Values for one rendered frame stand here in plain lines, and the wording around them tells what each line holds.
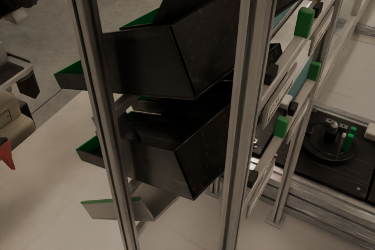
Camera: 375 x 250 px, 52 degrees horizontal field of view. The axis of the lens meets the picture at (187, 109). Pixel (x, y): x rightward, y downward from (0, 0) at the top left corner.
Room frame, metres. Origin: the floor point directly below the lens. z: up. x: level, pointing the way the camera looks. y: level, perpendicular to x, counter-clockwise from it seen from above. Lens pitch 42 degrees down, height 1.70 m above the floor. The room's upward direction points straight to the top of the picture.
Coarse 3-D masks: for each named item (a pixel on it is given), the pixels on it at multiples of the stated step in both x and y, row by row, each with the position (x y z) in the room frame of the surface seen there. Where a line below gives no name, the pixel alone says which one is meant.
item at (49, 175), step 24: (120, 96) 1.00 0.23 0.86; (48, 120) 0.88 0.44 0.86; (72, 120) 0.88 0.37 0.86; (24, 144) 0.78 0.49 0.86; (48, 144) 0.78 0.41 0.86; (72, 144) 0.78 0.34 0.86; (0, 168) 0.69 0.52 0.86; (24, 168) 0.69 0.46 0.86; (48, 168) 0.69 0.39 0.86; (72, 168) 0.69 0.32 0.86; (96, 168) 0.69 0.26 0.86; (0, 192) 0.61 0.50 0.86; (24, 192) 0.61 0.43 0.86; (48, 192) 0.61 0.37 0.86; (72, 192) 0.61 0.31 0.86; (0, 216) 0.54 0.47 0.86; (24, 216) 0.54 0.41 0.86; (48, 216) 0.54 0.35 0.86; (0, 240) 0.47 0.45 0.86; (24, 240) 0.47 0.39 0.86
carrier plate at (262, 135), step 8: (280, 112) 0.79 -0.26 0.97; (272, 120) 0.76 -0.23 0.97; (256, 128) 0.73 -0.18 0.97; (272, 128) 0.73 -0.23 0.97; (256, 136) 0.70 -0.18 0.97; (264, 136) 0.70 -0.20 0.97; (272, 136) 0.72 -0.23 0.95; (256, 144) 0.67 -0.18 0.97; (264, 144) 0.67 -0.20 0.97; (256, 152) 0.65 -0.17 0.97
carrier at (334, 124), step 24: (312, 120) 0.76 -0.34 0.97; (336, 120) 0.76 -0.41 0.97; (288, 144) 0.67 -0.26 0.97; (312, 144) 0.65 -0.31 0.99; (336, 144) 0.65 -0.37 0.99; (360, 144) 0.67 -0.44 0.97; (312, 168) 0.59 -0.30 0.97; (336, 168) 0.59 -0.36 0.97; (360, 168) 0.59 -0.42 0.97; (360, 192) 0.52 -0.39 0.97
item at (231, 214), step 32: (96, 0) 0.33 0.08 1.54; (256, 0) 0.24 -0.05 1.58; (96, 32) 0.33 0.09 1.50; (256, 32) 0.23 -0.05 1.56; (96, 64) 0.32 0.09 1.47; (256, 64) 0.23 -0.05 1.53; (96, 96) 0.32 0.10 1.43; (256, 96) 0.23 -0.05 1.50; (288, 160) 0.52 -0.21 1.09; (128, 192) 0.33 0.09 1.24; (224, 192) 0.24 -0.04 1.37; (288, 192) 0.52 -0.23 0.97; (128, 224) 0.32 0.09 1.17; (224, 224) 0.24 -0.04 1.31
